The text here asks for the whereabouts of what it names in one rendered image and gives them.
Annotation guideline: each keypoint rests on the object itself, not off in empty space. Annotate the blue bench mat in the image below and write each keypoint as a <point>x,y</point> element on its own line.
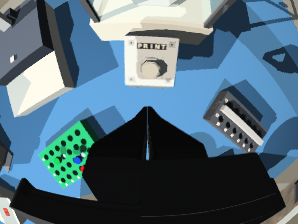
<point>252,52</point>

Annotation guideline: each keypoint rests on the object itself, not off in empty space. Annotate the green tube rack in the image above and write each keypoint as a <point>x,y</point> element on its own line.
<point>77,144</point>

